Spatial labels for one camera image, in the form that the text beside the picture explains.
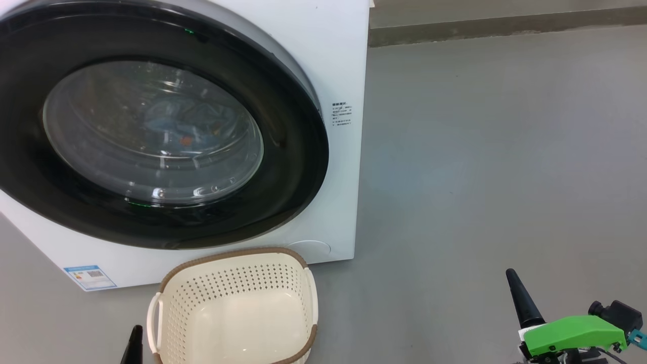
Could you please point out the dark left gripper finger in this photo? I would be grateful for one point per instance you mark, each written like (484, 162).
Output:
(134, 351)

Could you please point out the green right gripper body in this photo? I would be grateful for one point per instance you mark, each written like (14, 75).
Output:
(571, 333)

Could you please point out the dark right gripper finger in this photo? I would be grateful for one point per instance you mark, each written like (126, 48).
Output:
(525, 308)

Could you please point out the blue bear print garment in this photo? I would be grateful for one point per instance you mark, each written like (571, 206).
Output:
(187, 119)

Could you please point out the black round glass washer door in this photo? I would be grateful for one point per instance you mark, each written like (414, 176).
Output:
(293, 167)

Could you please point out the cream perforated laundry basket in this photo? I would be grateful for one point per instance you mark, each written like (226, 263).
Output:
(232, 283)

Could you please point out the white front-load washing machine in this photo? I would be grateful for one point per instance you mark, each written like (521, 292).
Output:
(343, 177)

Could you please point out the blue energy label sticker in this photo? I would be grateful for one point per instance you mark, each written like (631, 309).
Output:
(90, 277)

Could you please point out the round white filter hatch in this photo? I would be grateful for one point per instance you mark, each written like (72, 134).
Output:
(313, 248)

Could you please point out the small printed text label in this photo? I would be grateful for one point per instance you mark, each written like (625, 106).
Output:
(341, 114)

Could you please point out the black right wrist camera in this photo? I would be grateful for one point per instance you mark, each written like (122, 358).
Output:
(619, 313)

